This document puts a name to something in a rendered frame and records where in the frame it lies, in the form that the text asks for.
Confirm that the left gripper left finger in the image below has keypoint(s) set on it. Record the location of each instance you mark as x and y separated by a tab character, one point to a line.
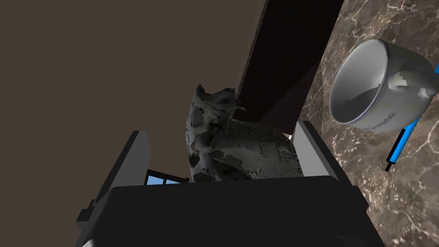
132	161

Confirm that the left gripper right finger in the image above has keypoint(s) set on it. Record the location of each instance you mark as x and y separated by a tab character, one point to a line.
312	154

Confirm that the window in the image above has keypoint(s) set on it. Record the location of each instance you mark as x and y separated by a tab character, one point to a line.
161	178

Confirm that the grey crumpled lump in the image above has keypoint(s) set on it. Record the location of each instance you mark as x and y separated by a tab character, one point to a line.
236	144

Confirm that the white mug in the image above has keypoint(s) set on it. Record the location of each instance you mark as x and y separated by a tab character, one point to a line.
377	85

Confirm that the blue pen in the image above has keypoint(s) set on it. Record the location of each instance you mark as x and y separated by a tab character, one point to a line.
401	140

